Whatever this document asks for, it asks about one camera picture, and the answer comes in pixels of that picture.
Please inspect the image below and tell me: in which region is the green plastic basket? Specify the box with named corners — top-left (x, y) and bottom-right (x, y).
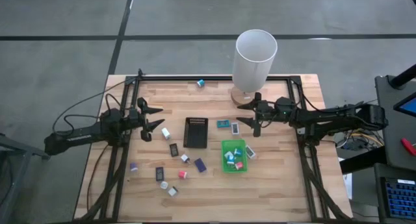
top-left (221, 139), bottom-right (249, 174)

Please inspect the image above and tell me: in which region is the yellow and black cable bundle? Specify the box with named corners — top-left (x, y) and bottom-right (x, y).
top-left (334, 128), bottom-right (386, 152)

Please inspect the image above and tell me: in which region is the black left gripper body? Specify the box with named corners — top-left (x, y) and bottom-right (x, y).
top-left (129, 97), bottom-right (153, 142)

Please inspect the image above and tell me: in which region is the blue screen monitor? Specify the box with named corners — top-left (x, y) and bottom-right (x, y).
top-left (393, 92), bottom-right (416, 118)

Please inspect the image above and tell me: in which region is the white paper sheet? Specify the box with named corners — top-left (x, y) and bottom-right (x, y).
top-left (337, 157), bottom-right (354, 201)

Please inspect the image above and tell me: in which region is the red hand tool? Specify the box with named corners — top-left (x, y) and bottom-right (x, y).
top-left (400, 138), bottom-right (416, 157)

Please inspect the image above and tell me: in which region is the backlit keyboard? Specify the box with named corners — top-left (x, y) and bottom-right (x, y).
top-left (380, 177), bottom-right (416, 220)

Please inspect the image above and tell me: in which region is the black plastic basket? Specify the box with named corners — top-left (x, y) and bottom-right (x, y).
top-left (183, 117), bottom-right (209, 149)

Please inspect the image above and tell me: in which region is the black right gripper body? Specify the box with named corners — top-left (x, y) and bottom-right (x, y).
top-left (253, 92), bottom-right (279, 137)

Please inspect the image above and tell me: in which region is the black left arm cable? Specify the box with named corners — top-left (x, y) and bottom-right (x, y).
top-left (51, 69), bottom-right (144, 136)

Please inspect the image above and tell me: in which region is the navy blue digital clock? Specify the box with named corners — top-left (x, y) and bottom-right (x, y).
top-left (194, 157), bottom-right (207, 173)

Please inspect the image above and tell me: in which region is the black operator station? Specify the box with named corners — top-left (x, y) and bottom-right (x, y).
top-left (339, 63), bottom-right (416, 224)

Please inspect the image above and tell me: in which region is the grey metal stand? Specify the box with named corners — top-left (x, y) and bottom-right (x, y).
top-left (0, 132), bottom-right (52, 224)

